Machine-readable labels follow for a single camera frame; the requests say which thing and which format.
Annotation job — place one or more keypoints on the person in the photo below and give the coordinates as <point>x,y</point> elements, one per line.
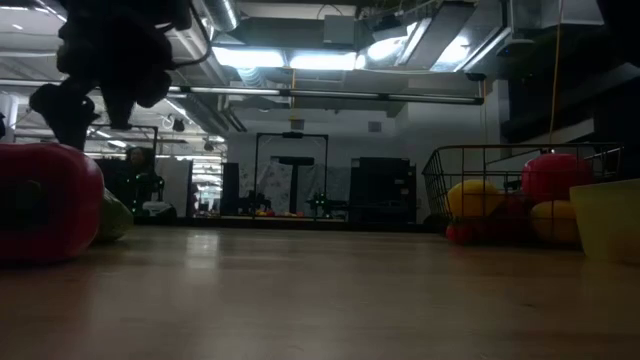
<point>142,180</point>

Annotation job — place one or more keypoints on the black cabinet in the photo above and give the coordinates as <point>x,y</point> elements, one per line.
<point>382,190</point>

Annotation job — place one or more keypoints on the yellow toy lemon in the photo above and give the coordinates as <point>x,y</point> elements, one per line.
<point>472,197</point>

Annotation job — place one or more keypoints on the green toy pepper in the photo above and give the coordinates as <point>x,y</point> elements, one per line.
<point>116,220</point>

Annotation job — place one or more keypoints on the black T-shaped stand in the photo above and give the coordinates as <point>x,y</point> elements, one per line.
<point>294,185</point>

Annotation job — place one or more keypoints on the white partition panel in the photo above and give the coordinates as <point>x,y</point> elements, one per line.
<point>175,185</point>

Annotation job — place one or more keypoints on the long ceiling light rail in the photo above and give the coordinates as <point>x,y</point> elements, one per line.
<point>350,95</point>

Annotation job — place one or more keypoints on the grey ceiling box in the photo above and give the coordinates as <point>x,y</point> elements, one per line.
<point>339,30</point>

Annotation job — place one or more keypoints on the bright ceiling light panel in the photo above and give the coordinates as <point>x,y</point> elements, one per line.
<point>322,61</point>
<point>247,57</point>

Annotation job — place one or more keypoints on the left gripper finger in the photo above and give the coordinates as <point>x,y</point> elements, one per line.
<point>67,115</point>
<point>120,110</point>

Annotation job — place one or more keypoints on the yellow-green plastic tray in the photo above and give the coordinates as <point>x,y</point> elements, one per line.
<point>607,220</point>

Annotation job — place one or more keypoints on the yellow-orange toy fruit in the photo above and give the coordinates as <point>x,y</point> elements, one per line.
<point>555,222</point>

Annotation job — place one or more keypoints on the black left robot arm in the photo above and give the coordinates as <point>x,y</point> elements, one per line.
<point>125,10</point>

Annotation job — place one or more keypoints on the large orange-red toy tomato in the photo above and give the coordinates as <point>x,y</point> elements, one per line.
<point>555,172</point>

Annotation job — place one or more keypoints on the large red bell pepper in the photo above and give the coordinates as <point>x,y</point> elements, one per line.
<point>55,200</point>

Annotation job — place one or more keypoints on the dark red toy fruit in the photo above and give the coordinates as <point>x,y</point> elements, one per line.
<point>507,222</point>

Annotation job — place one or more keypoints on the black upright speaker box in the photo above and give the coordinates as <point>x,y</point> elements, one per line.
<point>229,190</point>

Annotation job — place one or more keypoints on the ribbed ventilation duct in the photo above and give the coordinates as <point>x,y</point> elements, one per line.
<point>205,112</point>

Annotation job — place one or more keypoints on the black ceiling dome camera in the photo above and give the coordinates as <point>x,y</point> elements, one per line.
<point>476,76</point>

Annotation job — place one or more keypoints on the square wall vent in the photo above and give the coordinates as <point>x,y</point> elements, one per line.
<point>375,126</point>
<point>297,125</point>

